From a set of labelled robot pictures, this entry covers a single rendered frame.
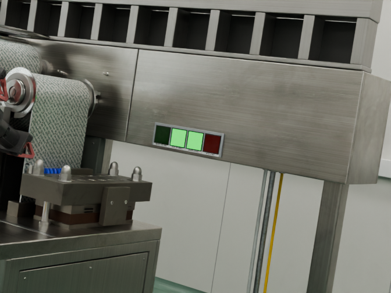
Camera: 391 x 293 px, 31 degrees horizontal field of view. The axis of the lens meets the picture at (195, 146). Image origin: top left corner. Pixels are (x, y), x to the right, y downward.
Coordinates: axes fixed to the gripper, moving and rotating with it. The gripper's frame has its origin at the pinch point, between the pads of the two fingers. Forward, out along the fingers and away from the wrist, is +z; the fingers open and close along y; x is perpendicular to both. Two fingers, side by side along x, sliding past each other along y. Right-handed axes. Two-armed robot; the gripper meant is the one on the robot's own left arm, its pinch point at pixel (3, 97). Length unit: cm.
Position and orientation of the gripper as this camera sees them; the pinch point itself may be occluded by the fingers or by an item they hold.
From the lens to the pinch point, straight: 208.9
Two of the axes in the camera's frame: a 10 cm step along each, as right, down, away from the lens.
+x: 4.1, -7.7, 4.9
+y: 8.4, 1.0, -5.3
